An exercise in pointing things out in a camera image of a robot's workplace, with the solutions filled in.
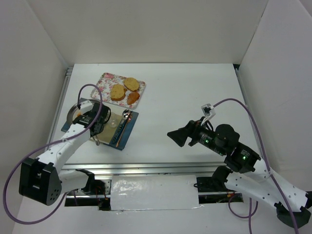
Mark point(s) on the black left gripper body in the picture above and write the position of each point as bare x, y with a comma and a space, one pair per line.
96, 129

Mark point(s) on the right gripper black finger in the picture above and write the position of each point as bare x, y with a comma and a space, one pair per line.
188, 129
179, 137

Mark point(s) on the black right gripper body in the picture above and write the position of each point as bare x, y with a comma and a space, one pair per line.
192, 133

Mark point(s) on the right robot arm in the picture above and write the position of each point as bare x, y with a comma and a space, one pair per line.
246, 172

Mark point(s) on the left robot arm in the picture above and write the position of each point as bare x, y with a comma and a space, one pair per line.
42, 179

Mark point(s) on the large speckled bread slice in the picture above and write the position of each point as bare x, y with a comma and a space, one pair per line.
118, 92

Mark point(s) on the small orange bread piece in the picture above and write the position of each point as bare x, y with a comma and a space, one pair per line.
132, 98

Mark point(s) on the far speckled bread slice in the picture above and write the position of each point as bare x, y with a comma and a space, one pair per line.
131, 84

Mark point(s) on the clear drinking glass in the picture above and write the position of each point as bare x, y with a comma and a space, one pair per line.
113, 120

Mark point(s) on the beige napkin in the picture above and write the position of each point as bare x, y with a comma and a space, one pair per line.
107, 134

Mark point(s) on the silver spoon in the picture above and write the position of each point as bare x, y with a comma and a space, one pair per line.
125, 115

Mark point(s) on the blue placemat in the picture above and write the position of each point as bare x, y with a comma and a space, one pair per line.
113, 142

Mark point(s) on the floral serving tray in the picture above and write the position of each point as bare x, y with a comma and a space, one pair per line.
105, 84

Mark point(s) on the silver metal plate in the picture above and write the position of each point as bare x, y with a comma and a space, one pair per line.
86, 106

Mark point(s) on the white paper sheet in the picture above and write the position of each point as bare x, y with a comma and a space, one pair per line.
161, 192

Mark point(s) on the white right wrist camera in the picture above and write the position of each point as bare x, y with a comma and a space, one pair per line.
208, 111

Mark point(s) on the aluminium table rail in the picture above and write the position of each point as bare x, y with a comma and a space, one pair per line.
141, 166

